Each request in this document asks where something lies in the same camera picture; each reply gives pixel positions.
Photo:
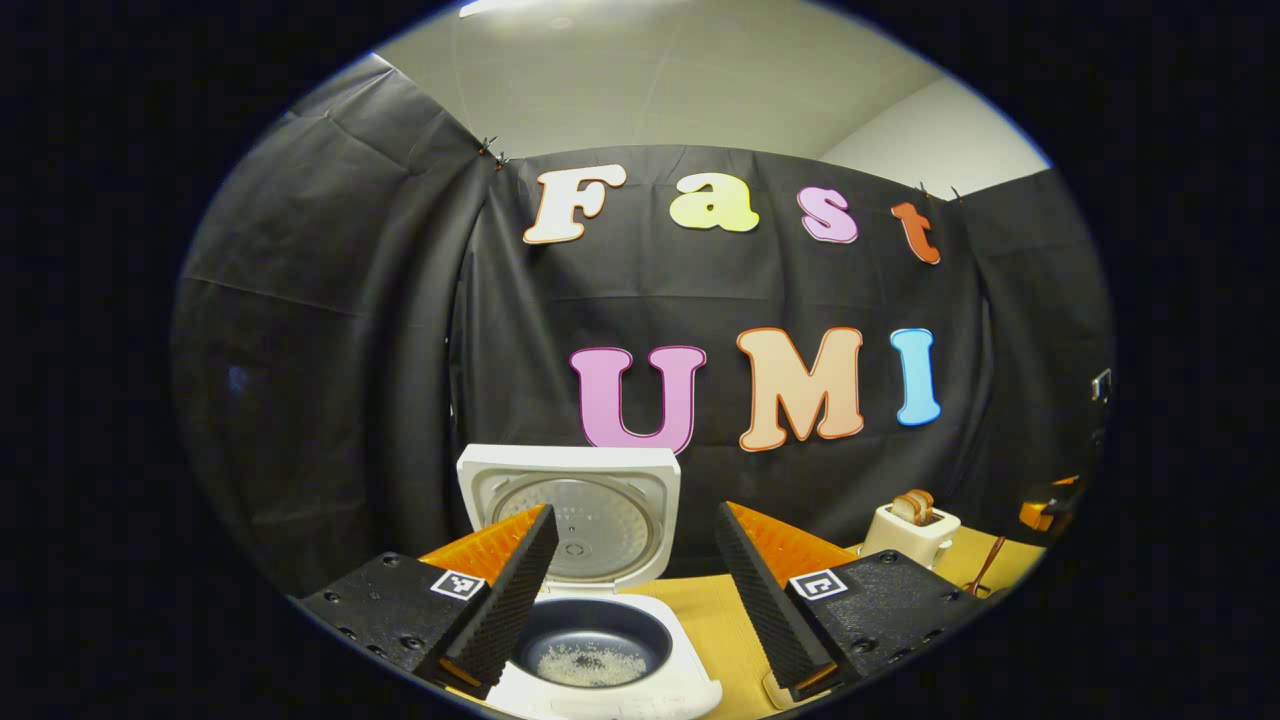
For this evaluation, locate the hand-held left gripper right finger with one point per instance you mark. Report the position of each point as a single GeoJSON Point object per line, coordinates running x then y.
{"type": "Point", "coordinates": [765, 600]}

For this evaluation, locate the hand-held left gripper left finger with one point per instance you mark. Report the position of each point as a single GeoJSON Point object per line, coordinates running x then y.
{"type": "Point", "coordinates": [500, 610]}

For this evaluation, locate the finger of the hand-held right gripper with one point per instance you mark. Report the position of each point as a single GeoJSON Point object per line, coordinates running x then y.
{"type": "Point", "coordinates": [1045, 510]}

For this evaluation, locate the brown wooden spoon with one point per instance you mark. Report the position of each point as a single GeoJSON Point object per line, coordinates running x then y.
{"type": "Point", "coordinates": [990, 562]}

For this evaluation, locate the white rice grains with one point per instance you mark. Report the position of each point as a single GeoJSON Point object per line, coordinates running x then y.
{"type": "Point", "coordinates": [590, 665]}

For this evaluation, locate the white rice cooker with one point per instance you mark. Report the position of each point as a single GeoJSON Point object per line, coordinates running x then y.
{"type": "Point", "coordinates": [600, 520]}

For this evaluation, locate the toast bread slice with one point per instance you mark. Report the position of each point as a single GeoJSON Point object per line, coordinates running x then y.
{"type": "Point", "coordinates": [925, 503]}
{"type": "Point", "coordinates": [905, 510]}

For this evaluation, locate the white toaster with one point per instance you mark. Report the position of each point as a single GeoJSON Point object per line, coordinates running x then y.
{"type": "Point", "coordinates": [915, 545]}

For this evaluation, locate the black backdrop cloth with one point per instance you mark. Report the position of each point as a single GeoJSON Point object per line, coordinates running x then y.
{"type": "Point", "coordinates": [330, 350]}

